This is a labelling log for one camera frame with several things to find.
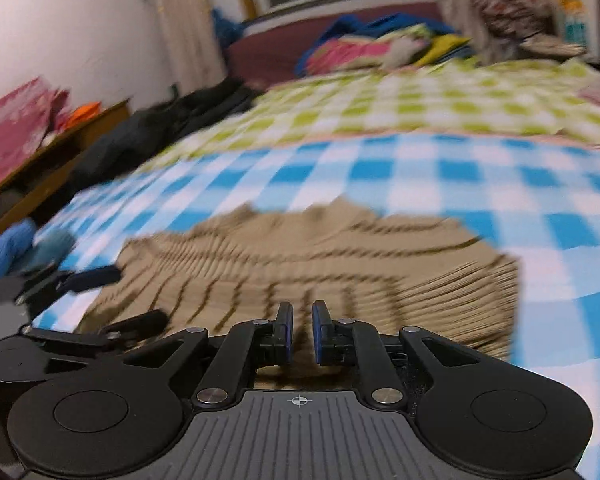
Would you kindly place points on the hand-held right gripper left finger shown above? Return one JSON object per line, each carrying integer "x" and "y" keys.
{"x": 286, "y": 335}

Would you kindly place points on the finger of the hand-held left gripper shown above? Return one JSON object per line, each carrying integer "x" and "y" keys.
{"x": 140, "y": 322}
{"x": 97, "y": 278}

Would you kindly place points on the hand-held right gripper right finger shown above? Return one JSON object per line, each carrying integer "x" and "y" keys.
{"x": 320, "y": 335}

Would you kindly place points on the beige striped knit sweater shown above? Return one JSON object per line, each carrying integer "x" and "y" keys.
{"x": 280, "y": 260}

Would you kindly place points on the blue folded sweater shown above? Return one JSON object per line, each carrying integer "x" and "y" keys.
{"x": 5, "y": 255}

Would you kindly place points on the wooden desk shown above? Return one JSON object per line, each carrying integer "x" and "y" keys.
{"x": 40, "y": 160}

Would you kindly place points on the black jacket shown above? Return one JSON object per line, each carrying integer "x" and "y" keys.
{"x": 145, "y": 130}

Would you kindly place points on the orange cloth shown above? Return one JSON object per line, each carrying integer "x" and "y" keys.
{"x": 82, "y": 112}

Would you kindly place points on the pink floral bag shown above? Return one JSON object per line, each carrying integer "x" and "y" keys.
{"x": 10, "y": 130}

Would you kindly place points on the blue checkered plastic sheet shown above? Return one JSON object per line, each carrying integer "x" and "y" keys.
{"x": 430, "y": 185}

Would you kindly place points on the green checkered bed sheet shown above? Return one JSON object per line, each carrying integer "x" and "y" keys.
{"x": 405, "y": 100}

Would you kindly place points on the maroon sofa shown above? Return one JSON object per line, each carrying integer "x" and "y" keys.
{"x": 270, "y": 55}

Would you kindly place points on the blue plastic bag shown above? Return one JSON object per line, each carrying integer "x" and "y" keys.
{"x": 225, "y": 27}

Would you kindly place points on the pink floral blanket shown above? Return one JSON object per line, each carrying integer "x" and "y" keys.
{"x": 350, "y": 52}

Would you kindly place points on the grey white cloth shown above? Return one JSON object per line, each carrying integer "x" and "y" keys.
{"x": 402, "y": 52}

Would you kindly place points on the pile of colourful bedding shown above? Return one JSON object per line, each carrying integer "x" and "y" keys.
{"x": 380, "y": 25}

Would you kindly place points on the yellow cloth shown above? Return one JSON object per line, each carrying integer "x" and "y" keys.
{"x": 445, "y": 45}

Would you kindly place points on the stack of papers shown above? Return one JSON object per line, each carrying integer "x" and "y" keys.
{"x": 550, "y": 47}

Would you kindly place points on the floral cloth bundle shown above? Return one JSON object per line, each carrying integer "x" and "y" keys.
{"x": 505, "y": 5}

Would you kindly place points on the yellow and blue package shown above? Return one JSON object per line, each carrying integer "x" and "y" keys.
{"x": 572, "y": 25}

